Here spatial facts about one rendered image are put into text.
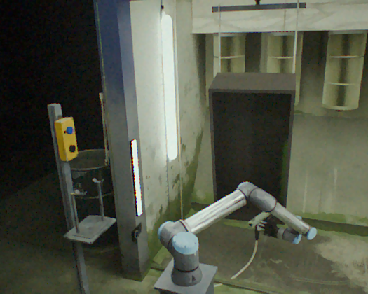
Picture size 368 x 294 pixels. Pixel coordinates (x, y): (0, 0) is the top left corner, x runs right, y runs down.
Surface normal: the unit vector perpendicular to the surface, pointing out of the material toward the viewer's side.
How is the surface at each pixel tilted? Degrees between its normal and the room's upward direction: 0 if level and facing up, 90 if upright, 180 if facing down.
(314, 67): 90
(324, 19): 90
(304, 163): 57
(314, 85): 90
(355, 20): 90
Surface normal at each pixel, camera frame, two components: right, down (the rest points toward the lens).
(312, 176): -0.33, -0.22
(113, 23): -0.36, 0.35
